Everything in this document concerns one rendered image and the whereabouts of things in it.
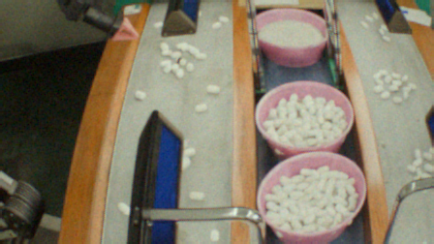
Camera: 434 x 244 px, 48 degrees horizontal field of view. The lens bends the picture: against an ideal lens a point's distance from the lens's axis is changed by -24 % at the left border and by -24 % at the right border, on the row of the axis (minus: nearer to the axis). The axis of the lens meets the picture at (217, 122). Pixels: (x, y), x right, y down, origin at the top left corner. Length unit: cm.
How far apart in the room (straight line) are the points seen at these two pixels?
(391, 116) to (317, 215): 42
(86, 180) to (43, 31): 208
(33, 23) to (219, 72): 191
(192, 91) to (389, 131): 59
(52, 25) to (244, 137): 211
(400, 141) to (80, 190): 84
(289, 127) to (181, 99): 30
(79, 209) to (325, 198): 58
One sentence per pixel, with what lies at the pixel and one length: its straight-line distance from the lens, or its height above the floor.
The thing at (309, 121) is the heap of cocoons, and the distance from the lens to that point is 155.
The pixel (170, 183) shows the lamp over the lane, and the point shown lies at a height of 107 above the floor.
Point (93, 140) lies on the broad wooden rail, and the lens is 156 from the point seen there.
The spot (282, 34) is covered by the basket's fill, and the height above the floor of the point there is 74.
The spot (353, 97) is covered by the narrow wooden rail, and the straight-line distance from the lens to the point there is 159.
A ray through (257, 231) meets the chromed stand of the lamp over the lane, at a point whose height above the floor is 108.
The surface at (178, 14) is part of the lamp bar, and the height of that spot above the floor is 110.
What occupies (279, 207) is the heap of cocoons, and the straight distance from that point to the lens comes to 135.
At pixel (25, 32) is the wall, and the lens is 348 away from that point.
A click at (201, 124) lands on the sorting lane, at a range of 157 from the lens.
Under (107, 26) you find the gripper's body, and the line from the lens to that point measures 171.
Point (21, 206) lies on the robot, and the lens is 143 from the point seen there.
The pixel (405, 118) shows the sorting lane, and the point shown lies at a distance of 158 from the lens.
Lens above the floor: 173
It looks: 39 degrees down
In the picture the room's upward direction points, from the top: 8 degrees counter-clockwise
